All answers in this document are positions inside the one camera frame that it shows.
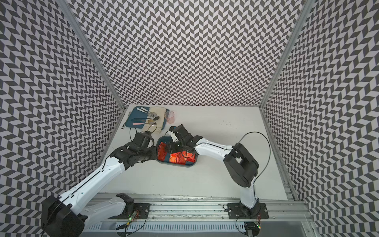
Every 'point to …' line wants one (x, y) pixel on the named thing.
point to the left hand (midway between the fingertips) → (156, 154)
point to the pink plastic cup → (170, 116)
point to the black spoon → (154, 118)
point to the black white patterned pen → (123, 126)
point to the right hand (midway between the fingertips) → (167, 150)
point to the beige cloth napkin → (157, 126)
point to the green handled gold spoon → (150, 121)
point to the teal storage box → (167, 139)
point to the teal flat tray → (137, 117)
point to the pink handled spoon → (137, 123)
